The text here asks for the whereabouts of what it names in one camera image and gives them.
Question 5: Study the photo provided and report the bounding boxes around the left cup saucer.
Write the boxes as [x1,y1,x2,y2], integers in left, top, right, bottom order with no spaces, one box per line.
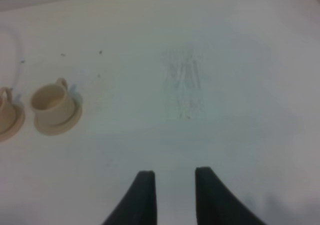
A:
[0,104,25,142]

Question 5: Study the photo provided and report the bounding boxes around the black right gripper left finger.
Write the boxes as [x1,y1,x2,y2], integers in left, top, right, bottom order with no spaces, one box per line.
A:
[104,171,158,225]

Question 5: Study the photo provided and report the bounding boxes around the left beige teacup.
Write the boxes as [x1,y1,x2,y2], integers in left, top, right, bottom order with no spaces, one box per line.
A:
[0,87,16,133]

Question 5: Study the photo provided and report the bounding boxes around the right beige teacup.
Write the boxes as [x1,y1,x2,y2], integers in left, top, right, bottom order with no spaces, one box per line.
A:
[30,78,76,126]

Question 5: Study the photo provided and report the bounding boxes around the beige teacup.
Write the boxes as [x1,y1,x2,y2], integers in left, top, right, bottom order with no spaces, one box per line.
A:
[0,87,16,133]
[30,78,76,126]

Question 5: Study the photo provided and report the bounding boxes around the right cup saucer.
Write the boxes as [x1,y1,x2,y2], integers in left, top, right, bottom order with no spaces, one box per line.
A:
[33,97,82,136]

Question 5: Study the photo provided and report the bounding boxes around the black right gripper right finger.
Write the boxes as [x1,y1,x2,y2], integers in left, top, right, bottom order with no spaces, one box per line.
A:
[195,167,264,225]

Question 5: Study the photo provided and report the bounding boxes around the cup saucer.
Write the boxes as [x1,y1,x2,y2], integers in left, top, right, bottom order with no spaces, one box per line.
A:
[0,104,25,142]
[33,97,82,136]

